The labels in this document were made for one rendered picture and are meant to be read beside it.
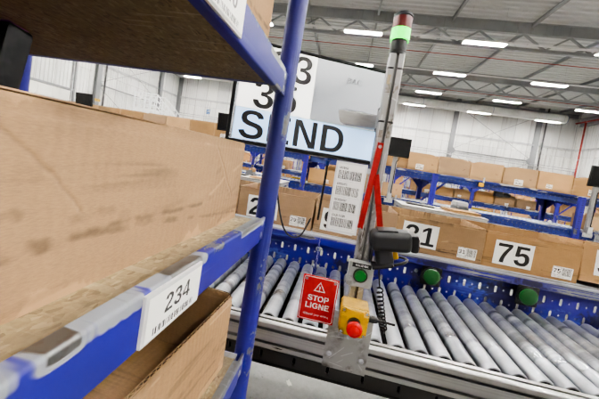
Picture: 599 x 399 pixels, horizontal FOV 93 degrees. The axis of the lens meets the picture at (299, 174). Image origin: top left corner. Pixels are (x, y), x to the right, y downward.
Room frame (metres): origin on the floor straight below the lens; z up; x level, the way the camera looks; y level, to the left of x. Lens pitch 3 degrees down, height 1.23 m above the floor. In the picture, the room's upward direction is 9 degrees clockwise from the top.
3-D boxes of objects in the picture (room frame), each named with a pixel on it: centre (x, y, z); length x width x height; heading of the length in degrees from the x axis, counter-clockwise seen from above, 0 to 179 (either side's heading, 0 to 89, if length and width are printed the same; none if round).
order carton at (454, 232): (1.46, -0.71, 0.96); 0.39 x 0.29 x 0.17; 81
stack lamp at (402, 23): (0.80, -0.21, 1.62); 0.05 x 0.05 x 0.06
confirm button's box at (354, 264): (0.76, -0.21, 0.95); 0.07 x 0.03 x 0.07; 81
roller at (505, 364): (1.00, -0.72, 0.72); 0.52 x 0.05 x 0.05; 171
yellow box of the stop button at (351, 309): (0.73, -0.24, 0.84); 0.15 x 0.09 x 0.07; 81
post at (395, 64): (0.79, -0.21, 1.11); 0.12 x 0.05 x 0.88; 81
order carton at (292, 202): (1.57, 0.07, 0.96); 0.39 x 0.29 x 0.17; 81
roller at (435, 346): (1.03, -0.52, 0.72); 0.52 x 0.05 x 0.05; 171
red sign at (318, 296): (0.78, -0.14, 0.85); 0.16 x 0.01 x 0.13; 81
